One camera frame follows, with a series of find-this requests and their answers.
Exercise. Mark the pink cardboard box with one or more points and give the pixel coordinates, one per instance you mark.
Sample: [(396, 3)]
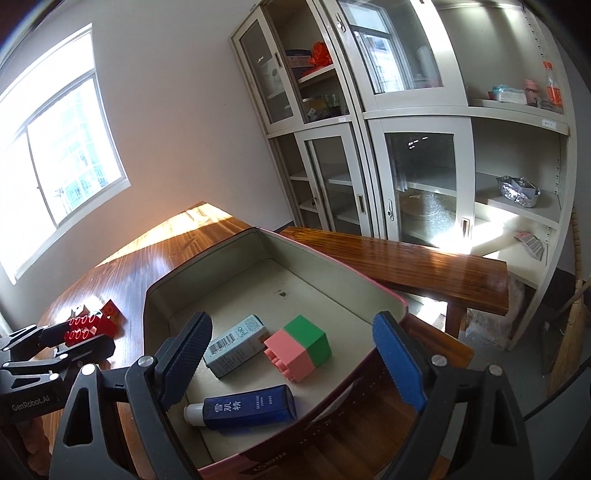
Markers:
[(277, 286)]

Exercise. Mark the round glass tray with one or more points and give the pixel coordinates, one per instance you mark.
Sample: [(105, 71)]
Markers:
[(427, 207)]

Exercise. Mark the stack of cards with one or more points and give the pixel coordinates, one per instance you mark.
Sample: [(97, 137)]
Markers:
[(531, 244)]

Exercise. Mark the red plastic bag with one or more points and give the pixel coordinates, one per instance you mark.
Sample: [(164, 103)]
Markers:
[(319, 55)]

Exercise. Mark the pink and green building block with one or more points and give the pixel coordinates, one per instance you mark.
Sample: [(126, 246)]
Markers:
[(300, 346)]

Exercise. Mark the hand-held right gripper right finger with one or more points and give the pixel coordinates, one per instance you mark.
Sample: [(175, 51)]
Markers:
[(398, 364)]

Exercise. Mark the dark blue bottle white cap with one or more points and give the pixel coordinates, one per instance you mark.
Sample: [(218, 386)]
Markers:
[(254, 408)]

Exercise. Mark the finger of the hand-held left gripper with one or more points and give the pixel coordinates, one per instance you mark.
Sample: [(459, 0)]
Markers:
[(87, 349), (27, 336)]

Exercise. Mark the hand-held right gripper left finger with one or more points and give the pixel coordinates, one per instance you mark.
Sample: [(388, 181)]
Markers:
[(184, 364)]

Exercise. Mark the red drink bottle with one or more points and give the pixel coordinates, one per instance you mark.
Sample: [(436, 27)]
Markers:
[(551, 90)]

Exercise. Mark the wooden bench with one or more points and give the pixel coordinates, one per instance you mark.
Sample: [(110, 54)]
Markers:
[(415, 267)]

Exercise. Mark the metal cans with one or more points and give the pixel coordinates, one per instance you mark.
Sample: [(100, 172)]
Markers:
[(328, 102)]

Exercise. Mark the blue and white packet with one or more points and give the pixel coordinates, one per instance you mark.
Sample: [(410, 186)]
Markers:
[(508, 95)]

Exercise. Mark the straw broom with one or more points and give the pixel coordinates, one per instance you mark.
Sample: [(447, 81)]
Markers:
[(570, 337)]

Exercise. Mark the wooden desktop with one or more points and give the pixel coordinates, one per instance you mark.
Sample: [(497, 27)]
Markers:
[(152, 258)]

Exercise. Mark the stack of blue boxes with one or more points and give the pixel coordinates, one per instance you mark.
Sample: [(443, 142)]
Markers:
[(298, 60)]

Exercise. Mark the white framed window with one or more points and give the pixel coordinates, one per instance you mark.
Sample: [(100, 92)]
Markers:
[(60, 138)]

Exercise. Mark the silver foil bag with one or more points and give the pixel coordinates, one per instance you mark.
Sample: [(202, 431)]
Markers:
[(517, 191)]

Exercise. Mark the grey-blue small carton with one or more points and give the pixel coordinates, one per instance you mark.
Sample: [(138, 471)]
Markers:
[(235, 346)]

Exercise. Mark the pink cup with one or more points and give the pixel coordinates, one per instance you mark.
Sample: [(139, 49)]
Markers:
[(531, 90)]

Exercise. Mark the red building block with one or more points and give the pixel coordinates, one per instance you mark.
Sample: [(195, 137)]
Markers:
[(104, 325)]

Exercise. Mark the clear plastic bag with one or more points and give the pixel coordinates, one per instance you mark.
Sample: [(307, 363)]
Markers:
[(489, 327)]

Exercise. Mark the white box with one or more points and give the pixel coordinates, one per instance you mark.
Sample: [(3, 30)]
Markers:
[(272, 76)]

